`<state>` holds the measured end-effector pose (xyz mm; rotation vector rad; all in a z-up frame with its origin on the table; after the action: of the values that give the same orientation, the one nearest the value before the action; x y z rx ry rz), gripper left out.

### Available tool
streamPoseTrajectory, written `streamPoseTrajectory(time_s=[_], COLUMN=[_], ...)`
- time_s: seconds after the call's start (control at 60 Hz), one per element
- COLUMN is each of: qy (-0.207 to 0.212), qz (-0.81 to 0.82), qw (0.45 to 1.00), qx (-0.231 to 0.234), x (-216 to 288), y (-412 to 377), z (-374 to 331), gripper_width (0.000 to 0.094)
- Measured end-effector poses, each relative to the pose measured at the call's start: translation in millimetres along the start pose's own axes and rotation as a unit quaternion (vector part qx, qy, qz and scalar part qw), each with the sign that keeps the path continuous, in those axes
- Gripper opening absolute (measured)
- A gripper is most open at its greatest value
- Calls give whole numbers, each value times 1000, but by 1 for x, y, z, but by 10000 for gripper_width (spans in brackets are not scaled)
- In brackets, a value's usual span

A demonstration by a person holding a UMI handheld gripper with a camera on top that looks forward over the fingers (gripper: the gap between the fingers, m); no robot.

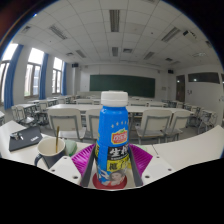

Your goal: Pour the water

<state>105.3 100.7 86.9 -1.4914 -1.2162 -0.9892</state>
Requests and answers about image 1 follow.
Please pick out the blue drink bottle white cap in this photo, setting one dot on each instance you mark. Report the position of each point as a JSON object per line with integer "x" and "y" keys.
{"x": 112, "y": 133}

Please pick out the dark transom window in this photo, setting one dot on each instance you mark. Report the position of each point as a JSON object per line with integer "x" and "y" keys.
{"x": 203, "y": 77}

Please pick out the dark classroom door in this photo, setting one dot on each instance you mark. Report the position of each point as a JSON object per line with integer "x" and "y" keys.
{"x": 180, "y": 88}

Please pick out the black wall speaker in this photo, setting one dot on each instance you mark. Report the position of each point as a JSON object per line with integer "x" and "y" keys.
{"x": 170, "y": 71}
{"x": 75, "y": 65}

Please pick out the dark blue mug cork base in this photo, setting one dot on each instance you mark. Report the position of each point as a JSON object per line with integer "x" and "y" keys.
{"x": 50, "y": 160}

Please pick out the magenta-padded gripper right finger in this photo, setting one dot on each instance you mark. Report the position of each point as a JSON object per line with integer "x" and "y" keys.
{"x": 158, "y": 166}

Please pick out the black notebook case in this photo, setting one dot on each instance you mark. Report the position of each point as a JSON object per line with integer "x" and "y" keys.
{"x": 26, "y": 138}

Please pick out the wooden stirring stick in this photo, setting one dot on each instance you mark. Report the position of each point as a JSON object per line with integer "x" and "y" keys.
{"x": 57, "y": 138}

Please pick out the small green sponge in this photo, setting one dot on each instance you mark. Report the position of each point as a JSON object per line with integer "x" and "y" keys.
{"x": 71, "y": 148}

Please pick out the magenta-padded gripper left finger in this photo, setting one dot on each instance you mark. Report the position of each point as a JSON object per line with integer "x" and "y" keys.
{"x": 65, "y": 168}

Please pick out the green chalkboard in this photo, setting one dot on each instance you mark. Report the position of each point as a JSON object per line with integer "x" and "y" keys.
{"x": 121, "y": 85}

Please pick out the classroom chairs and desks group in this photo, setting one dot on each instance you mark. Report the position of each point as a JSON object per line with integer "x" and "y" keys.
{"x": 66, "y": 121}

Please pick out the blue window curtains group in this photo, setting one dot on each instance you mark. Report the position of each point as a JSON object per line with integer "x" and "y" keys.
{"x": 11, "y": 76}

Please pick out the metal key bunch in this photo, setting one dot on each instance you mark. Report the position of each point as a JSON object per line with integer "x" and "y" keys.
{"x": 16, "y": 136}

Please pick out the white ceiling projector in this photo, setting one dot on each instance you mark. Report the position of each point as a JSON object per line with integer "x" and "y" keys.
{"x": 190, "y": 34}

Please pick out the classroom windows group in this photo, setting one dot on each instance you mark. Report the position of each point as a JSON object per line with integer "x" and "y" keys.
{"x": 33, "y": 75}

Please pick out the ceiling lights group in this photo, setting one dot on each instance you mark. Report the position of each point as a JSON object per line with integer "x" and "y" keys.
{"x": 114, "y": 20}

